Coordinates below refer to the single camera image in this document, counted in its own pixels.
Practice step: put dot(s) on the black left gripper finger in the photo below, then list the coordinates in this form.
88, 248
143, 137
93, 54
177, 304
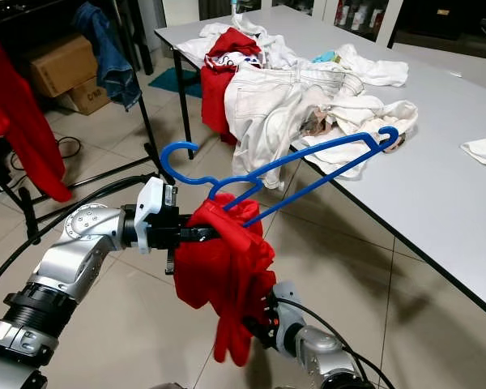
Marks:
201, 236

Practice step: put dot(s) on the plain red shirt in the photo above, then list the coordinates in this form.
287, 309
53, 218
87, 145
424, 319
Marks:
227, 275

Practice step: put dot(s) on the blue plastic hanger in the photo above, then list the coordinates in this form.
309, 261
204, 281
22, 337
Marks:
292, 162

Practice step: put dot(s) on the white mesh jersey brown print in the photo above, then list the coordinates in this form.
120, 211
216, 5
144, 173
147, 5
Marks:
368, 113

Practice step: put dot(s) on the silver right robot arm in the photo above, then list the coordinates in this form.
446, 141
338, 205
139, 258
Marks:
324, 356

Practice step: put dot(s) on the black metal clothes rack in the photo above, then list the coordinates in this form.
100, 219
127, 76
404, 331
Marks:
101, 178

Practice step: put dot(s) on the red garment with white trim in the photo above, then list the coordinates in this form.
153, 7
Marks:
217, 97

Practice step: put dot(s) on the cream white jeans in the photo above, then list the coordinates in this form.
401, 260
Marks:
275, 113

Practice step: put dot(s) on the teal floor mat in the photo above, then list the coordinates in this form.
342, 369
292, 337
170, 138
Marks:
174, 83

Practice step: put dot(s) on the small printed cardboard box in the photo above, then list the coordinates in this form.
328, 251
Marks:
89, 99

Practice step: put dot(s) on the blue denim garment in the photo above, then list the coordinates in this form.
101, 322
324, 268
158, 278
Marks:
112, 57

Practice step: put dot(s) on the red polo shirt white collar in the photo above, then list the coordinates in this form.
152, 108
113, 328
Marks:
24, 121

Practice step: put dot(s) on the white crumpled shirt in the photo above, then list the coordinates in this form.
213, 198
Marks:
275, 53

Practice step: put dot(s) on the large brown cardboard box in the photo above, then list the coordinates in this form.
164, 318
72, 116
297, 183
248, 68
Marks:
61, 65

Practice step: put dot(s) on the clear plastic water bottle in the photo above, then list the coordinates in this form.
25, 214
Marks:
235, 6

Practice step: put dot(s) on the white garment with teal patch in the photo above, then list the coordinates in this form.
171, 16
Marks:
377, 69

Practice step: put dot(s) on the white glass door cabinet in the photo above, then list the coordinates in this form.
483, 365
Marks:
397, 20

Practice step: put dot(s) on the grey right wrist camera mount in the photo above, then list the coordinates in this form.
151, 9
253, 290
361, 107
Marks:
286, 301

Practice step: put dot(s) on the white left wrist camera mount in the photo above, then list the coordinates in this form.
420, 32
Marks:
154, 203

